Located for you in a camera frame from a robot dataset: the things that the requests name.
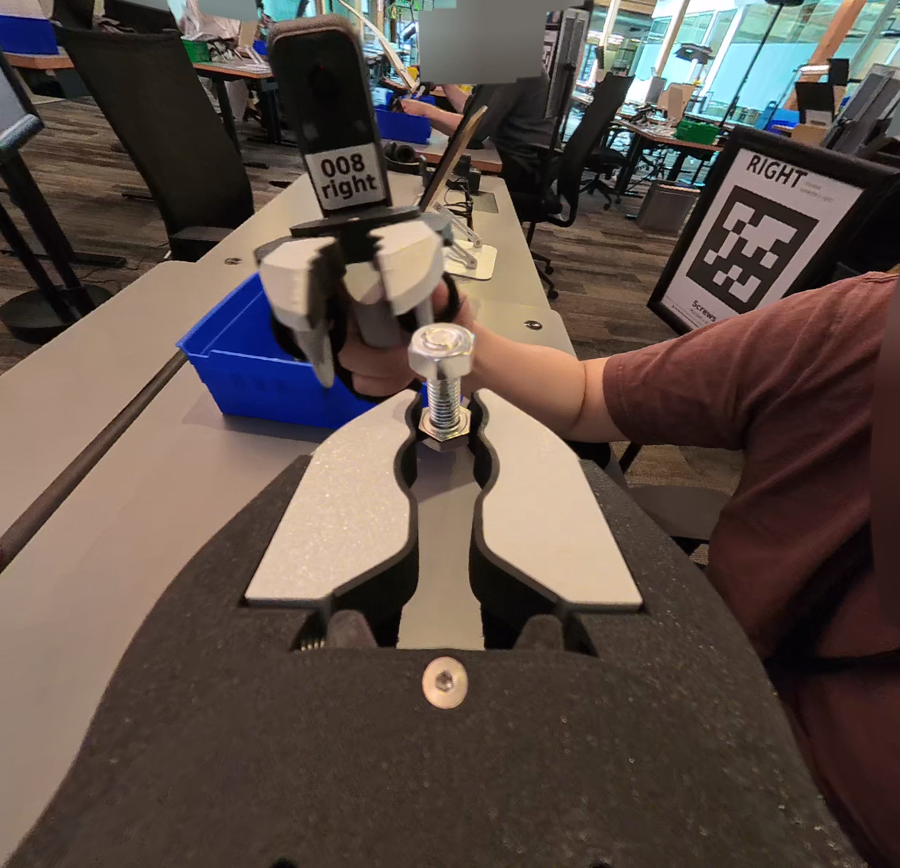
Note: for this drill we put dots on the person's right forearm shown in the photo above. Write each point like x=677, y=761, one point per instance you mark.
x=541, y=390

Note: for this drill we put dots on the blue plastic parts bin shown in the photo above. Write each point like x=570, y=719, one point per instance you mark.
x=267, y=390

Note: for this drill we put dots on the black framed easel board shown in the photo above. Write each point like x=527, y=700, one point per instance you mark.
x=42, y=263

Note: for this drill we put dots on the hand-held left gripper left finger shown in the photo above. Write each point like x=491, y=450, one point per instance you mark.
x=337, y=516

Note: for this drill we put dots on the person's right hand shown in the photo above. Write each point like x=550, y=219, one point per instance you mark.
x=380, y=368

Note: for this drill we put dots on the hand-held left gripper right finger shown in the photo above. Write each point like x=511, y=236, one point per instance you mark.
x=555, y=516

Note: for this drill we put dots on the grey waste bin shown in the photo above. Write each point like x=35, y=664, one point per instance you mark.
x=668, y=207

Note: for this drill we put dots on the black headphones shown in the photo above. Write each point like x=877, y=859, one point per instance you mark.
x=399, y=154

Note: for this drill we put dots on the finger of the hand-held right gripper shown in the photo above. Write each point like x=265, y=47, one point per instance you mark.
x=295, y=284
x=415, y=263

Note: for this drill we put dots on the silver hex bolt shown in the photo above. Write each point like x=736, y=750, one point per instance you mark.
x=443, y=397

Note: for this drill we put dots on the small blue storage bin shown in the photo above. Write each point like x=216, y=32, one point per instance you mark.
x=401, y=126
x=28, y=34

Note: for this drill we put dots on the black framed marker sign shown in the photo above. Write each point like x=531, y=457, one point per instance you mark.
x=759, y=235

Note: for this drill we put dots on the silver hex nut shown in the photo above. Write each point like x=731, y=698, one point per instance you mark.
x=439, y=354

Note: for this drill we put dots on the grey office chair seat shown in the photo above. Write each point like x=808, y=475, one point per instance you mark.
x=675, y=502

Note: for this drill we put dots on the black floor lamp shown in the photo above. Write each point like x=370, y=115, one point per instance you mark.
x=773, y=38

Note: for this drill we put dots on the black office chair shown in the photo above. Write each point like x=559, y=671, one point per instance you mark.
x=590, y=150
x=162, y=143

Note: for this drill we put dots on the green storage bin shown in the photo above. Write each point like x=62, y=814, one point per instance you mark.
x=197, y=50
x=697, y=132

